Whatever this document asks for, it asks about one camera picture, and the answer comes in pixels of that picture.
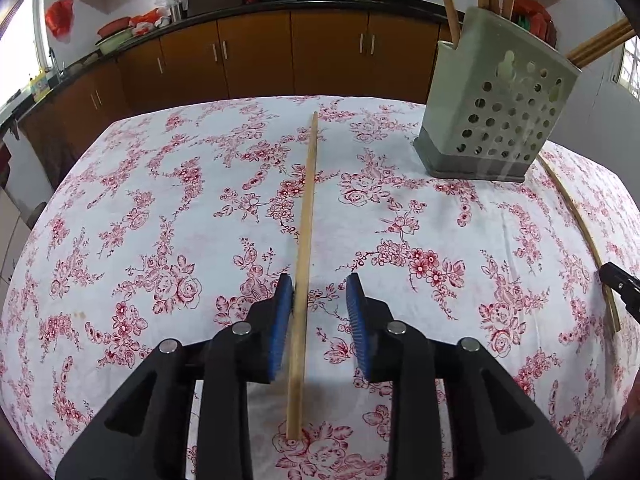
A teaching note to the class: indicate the grey-green perforated utensil holder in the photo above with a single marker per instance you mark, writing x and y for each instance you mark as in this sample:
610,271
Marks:
450,100

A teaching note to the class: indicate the red hanging plastic bag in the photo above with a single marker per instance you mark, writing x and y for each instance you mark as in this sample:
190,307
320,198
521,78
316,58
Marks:
60,19

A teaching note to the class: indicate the red bags pile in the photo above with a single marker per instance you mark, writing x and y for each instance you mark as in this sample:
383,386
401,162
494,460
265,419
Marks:
537,20

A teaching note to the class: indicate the steel cup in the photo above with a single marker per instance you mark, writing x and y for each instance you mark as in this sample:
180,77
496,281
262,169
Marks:
176,12

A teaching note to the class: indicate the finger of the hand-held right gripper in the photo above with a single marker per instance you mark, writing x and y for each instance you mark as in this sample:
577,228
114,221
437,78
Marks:
622,287

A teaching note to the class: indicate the brown kitchen base cabinets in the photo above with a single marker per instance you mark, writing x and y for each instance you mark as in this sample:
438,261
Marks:
255,50

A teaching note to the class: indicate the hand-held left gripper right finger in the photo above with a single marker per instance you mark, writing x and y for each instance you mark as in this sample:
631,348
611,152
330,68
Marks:
359,330

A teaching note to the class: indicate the red bowl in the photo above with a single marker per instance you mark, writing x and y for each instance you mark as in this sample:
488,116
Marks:
114,26

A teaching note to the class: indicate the yellow packet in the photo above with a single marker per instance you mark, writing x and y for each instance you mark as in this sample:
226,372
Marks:
40,85

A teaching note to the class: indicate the green basin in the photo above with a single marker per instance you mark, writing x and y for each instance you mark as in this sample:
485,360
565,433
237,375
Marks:
116,42

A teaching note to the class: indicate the person's right hand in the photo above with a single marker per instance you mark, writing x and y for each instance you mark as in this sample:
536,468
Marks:
632,400

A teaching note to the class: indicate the red floral white tablecloth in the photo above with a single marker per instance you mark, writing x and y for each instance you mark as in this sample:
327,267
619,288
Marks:
150,200

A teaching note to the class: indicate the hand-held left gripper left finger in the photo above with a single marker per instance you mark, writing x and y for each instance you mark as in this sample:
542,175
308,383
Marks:
281,330

